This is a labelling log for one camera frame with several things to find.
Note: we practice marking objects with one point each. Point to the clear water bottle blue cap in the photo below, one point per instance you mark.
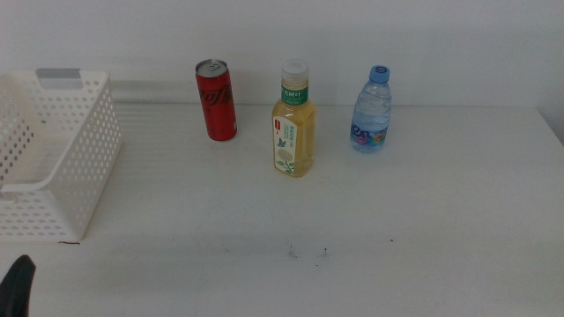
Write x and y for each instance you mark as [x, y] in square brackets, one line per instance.
[371, 114]

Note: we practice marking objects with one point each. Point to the white perforated plastic basket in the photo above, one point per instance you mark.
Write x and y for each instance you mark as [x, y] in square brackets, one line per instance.
[94, 145]

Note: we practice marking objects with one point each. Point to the red cola can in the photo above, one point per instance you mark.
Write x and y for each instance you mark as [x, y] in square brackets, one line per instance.
[218, 116]

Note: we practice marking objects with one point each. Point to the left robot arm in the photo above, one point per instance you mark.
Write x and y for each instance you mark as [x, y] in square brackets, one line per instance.
[15, 290]

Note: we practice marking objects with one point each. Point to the yellow tea bottle green label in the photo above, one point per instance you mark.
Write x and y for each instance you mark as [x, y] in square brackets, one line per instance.
[294, 141]

